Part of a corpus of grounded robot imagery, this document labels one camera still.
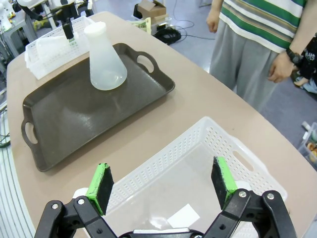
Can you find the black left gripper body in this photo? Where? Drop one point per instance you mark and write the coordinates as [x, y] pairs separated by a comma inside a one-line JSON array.
[[67, 13]]

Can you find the green printed paper bag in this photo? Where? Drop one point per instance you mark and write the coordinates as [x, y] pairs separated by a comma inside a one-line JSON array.
[[142, 24]]

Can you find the white paper label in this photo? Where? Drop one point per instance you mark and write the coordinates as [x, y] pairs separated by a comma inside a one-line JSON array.
[[183, 213]]

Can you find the person's left hand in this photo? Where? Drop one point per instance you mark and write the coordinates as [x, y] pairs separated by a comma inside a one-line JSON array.
[[281, 68]]

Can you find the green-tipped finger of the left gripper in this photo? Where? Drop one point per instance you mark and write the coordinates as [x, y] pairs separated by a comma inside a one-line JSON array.
[[68, 31]]

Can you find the person's left forearm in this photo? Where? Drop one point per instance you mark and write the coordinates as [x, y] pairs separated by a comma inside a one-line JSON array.
[[305, 34]]

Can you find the green striped t-shirt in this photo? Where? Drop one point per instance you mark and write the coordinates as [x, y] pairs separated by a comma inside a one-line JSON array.
[[260, 19]]

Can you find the translucent white conical flask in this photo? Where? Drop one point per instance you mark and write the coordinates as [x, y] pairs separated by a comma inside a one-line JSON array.
[[106, 69]]

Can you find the dark printed garment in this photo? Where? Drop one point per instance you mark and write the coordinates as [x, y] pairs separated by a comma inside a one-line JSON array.
[[309, 53]]

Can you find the white perforated plastic basket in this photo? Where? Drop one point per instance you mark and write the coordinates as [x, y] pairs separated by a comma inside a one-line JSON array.
[[188, 153], [49, 62]]

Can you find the person's right hand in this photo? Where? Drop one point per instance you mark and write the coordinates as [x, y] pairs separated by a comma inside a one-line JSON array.
[[214, 21]]

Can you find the black wristwatch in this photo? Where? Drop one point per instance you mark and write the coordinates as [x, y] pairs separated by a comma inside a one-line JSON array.
[[294, 57]]

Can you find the clear plastic storage bin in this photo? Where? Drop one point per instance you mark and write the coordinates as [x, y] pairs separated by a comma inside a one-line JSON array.
[[309, 148]]

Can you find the grey plastic stool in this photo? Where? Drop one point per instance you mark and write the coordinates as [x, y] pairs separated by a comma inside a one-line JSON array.
[[22, 27]]

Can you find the grey trousers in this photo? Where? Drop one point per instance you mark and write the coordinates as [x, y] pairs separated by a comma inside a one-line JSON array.
[[237, 64]]

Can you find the dark brown plastic tray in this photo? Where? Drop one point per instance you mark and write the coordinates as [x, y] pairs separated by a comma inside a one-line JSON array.
[[74, 119]]

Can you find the brown cardboard box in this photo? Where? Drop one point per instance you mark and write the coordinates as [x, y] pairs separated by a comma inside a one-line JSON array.
[[151, 10]]

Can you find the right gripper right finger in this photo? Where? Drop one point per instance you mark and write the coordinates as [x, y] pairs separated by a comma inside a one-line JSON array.
[[223, 178]]

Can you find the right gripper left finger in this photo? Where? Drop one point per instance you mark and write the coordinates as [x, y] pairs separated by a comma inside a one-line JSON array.
[[99, 188]]

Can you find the person's right forearm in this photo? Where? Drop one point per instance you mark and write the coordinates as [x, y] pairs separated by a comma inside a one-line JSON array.
[[218, 3]]

